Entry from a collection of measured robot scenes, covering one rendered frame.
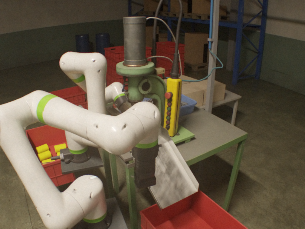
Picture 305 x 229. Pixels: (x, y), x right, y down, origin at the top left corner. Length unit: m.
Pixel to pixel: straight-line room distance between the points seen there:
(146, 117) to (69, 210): 0.44
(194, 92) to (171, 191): 1.82
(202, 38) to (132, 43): 6.04
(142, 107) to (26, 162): 0.45
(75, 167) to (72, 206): 0.60
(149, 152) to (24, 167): 0.44
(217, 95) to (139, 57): 2.18
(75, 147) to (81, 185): 0.53
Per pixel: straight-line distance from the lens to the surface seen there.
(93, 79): 1.21
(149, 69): 1.27
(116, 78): 4.66
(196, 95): 3.02
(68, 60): 1.28
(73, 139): 1.41
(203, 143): 1.60
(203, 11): 6.75
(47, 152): 2.10
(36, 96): 0.94
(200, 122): 1.86
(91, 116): 0.72
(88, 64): 1.20
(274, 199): 2.76
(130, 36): 1.26
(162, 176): 1.37
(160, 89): 1.45
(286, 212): 2.67
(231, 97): 3.55
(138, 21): 1.25
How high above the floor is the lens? 1.79
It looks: 26 degrees down
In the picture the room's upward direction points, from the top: straight up
